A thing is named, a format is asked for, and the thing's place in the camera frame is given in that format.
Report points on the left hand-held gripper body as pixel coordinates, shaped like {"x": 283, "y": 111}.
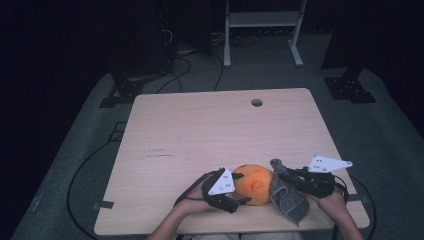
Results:
{"x": 221, "y": 186}

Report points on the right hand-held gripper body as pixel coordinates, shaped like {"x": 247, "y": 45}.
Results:
{"x": 320, "y": 181}

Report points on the orange ball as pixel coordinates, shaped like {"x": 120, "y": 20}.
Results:
{"x": 253, "y": 183}

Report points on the grey fluffy cloth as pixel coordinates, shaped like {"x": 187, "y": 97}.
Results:
{"x": 288, "y": 200}

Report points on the person's right hand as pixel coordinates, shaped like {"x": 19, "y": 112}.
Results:
{"x": 331, "y": 203}

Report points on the person's left hand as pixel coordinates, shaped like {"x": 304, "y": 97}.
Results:
{"x": 193, "y": 200}

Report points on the grey tape strip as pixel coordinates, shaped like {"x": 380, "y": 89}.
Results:
{"x": 358, "y": 197}
{"x": 104, "y": 204}

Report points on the black stand base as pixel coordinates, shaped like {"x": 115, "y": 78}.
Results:
{"x": 123, "y": 91}
{"x": 350, "y": 90}

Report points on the black floor tape outline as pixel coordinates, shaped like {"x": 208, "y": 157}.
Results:
{"x": 115, "y": 133}

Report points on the white metal desk frame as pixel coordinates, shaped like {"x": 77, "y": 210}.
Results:
{"x": 263, "y": 19}

